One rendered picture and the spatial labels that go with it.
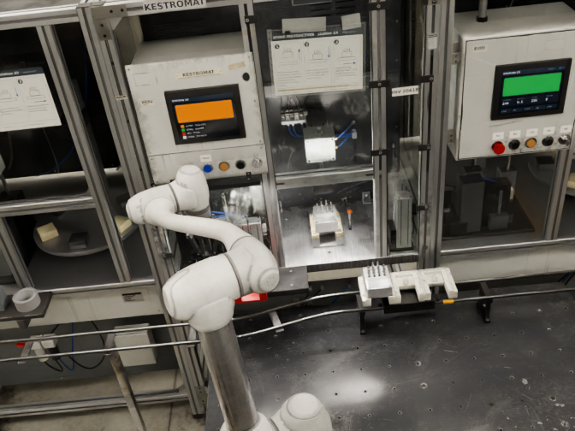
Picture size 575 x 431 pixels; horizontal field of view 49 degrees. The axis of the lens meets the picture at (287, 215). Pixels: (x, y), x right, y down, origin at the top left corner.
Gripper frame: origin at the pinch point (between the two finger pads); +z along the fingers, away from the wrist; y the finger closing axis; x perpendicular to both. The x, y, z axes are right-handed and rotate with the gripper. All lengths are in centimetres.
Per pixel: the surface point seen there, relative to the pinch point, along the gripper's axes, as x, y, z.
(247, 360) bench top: 16.8, -10.0, 38.7
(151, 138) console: -10, 12, -49
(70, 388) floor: -37, 94, 107
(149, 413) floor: -16, 49, 107
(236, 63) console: -10, -21, -73
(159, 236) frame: -10.9, 19.2, -5.8
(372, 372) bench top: 29, -58, 39
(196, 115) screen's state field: -7, -5, -58
